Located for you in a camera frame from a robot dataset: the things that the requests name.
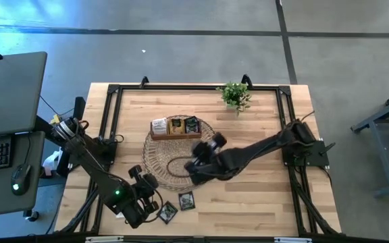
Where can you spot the white orange tea packet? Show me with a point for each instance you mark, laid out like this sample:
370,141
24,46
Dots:
159,126
120,215

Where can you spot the grey metal table frame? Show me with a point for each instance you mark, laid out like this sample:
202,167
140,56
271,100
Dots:
382,155

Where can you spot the black table clamp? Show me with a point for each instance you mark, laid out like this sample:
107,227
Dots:
246,81
144,81

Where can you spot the white bag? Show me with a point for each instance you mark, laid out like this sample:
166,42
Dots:
51,164

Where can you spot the black computer mouse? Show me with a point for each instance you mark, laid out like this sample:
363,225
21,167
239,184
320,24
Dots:
20,179

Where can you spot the wooden three-slot organizer box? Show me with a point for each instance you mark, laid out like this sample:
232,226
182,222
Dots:
176,136

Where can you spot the black desk caster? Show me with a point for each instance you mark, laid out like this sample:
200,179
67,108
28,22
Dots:
32,216

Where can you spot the grey desk top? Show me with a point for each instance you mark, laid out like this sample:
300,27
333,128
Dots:
10,94

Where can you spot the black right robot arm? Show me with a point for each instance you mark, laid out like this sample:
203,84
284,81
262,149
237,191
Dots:
258,148

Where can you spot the black post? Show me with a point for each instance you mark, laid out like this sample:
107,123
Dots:
79,108

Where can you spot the small green potted plant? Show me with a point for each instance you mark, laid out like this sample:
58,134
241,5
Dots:
235,96

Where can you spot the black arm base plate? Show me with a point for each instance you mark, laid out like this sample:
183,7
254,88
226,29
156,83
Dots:
316,155

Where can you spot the round woven placemat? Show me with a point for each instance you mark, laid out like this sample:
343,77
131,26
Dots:
167,152

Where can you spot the dark Ahmad tea packet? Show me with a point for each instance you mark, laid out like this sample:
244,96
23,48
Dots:
192,125
168,213
186,201

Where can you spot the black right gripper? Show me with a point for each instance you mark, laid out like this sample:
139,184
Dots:
203,153

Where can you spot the yellow plug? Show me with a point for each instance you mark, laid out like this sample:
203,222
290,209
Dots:
56,119

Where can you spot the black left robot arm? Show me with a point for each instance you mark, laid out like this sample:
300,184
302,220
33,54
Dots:
96,175

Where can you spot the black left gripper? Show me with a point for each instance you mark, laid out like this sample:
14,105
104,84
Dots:
145,190

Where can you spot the white metal bracket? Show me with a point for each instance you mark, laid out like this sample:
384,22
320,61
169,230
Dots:
104,239
293,240

